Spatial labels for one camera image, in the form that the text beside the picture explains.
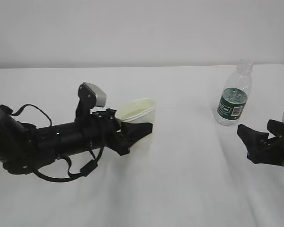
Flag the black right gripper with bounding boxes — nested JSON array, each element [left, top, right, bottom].
[[237, 119, 284, 167]]

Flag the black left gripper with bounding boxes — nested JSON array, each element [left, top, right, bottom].
[[92, 108, 153, 156]]

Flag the white paper cup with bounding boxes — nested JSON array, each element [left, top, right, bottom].
[[115, 99, 157, 145]]

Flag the clear green-label water bottle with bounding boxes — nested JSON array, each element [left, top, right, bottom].
[[215, 60, 253, 126]]

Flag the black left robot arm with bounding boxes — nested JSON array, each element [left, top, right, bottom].
[[0, 106, 153, 175]]

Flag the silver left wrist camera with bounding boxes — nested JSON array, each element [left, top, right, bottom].
[[75, 82, 107, 122]]

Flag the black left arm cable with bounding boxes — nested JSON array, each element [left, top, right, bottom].
[[0, 104, 104, 183]]

